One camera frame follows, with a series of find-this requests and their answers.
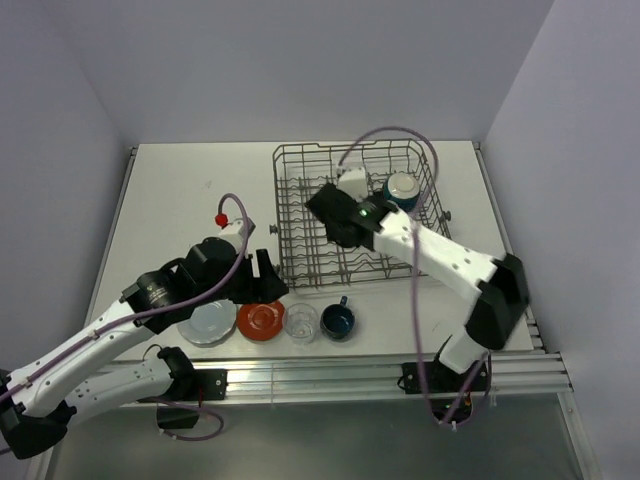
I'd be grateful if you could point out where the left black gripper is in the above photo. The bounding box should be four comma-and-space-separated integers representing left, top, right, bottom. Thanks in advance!
195, 247, 288, 305

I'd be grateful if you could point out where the clear faceted glass tumbler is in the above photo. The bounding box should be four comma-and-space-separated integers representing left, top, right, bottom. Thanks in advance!
282, 303, 320, 344

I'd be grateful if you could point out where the cream bowl with dark exterior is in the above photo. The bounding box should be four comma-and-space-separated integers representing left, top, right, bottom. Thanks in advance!
383, 172, 421, 212

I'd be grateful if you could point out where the pale blue scalloped plate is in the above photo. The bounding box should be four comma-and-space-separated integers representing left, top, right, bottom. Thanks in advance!
177, 300, 237, 347

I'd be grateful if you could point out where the dark blue mug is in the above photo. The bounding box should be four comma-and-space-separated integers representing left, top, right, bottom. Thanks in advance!
320, 296, 356, 342

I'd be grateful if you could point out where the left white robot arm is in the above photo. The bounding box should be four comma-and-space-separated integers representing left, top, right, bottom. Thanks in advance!
1, 237, 289, 459

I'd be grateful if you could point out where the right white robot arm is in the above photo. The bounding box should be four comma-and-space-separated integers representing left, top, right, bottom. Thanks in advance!
305, 183, 530, 390

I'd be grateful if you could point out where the orange-red saucer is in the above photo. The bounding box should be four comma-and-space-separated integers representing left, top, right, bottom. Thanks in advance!
236, 301, 285, 342

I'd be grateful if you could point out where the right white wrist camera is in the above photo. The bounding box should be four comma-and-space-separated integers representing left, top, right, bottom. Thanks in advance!
336, 166, 369, 202

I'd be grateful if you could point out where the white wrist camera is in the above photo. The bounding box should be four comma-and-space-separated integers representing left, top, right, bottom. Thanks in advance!
214, 213, 255, 253
336, 166, 369, 202

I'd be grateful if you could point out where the grey wire dish rack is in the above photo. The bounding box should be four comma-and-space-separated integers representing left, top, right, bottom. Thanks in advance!
269, 138, 451, 290

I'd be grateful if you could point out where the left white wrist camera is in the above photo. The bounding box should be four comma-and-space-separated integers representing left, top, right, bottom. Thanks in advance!
214, 213, 255, 253

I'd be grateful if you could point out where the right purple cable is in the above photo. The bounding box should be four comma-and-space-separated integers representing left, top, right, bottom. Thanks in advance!
337, 125, 496, 429

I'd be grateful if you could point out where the purple cable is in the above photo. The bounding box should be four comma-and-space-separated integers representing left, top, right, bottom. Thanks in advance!
337, 125, 496, 429
0, 192, 257, 443

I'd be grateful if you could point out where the left black base bracket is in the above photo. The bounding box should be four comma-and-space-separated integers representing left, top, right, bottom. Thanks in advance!
156, 369, 228, 433

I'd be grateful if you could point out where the black base bracket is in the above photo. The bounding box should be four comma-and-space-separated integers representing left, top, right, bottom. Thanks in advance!
394, 360, 491, 397
156, 369, 228, 433

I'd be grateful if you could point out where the aluminium mounting rail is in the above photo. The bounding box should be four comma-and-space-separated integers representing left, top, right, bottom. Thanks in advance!
49, 319, 574, 411

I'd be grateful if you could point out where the right black base bracket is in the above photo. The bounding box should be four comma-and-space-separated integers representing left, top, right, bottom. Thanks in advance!
394, 360, 491, 397

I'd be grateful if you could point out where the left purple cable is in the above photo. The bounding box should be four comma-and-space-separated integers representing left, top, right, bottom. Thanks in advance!
0, 192, 257, 443

